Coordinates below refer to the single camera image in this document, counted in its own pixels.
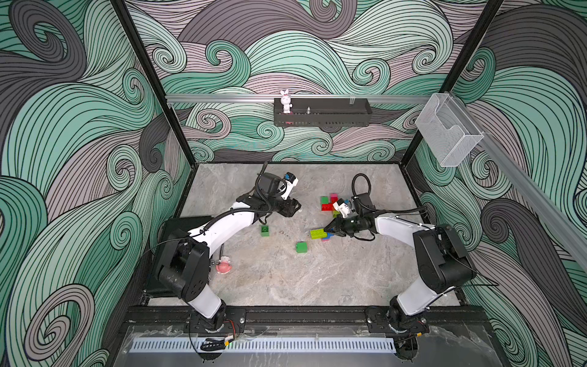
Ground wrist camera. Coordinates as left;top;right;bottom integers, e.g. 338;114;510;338
333;198;354;218
281;172;299;200

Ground black wall shelf tray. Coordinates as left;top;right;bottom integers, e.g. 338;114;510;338
274;98;373;128

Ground pink toy figure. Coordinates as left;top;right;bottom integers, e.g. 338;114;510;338
216;256;232;275

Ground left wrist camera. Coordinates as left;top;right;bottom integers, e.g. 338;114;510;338
281;172;299;200

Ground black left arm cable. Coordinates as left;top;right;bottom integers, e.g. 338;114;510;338
254;161;276;212

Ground aluminium rail back wall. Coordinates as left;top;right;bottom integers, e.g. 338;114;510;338
165;93;431;105

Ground clear plastic wall bin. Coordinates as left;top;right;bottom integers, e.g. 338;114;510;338
416;93;484;168

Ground white pink bunny figurine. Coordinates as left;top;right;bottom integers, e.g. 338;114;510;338
280;90;293;114

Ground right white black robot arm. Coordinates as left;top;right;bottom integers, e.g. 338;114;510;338
323;193;477;334

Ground lime long lego brick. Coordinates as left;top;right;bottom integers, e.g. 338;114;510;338
310;229;328;239

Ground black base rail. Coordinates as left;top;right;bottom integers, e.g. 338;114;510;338
122;306;489;336

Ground white slotted cable duct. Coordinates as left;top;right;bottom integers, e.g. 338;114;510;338
129;336;396;354

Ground aluminium rail right wall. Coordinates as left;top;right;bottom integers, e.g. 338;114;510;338
455;98;586;269

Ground black box on table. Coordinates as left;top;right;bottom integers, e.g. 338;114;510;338
145;216;211;303

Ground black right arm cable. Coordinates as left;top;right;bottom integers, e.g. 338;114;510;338
351;173;428;217

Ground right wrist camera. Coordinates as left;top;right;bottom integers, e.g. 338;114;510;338
333;198;354;218

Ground aluminium rail wall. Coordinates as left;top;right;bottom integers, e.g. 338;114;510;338
455;98;586;269
165;93;431;105

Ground green lego brick right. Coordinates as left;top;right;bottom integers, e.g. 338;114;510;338
296;242;308;253

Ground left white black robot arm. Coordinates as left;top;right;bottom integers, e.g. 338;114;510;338
154;171;301;330

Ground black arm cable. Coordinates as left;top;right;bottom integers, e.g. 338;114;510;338
254;161;276;212
351;173;428;217

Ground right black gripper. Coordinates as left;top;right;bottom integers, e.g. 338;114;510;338
323;215;362;236

